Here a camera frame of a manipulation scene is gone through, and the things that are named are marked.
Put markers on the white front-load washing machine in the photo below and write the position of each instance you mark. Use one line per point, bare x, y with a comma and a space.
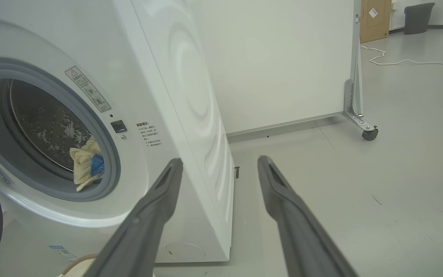
160, 77

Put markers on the grey trash bin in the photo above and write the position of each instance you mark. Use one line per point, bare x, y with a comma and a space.
418, 19

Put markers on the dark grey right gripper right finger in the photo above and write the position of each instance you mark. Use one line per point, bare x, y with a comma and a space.
298, 234

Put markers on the grey partition foot with caster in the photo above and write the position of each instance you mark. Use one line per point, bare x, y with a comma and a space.
354, 107

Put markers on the brown cardboard box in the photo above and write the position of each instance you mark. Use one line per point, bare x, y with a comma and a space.
375, 23

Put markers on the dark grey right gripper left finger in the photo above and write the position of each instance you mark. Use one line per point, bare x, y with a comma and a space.
144, 227

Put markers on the white warning sticker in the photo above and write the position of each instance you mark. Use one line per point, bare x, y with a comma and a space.
87, 89

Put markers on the blue energy label sticker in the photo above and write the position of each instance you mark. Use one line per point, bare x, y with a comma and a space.
62, 252

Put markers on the cream perforated laundry basket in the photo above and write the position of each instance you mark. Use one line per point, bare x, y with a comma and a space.
79, 265

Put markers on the white partition board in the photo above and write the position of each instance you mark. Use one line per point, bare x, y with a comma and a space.
283, 57

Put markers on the cream garment with blue cuff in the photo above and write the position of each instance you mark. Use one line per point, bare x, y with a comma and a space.
85, 161

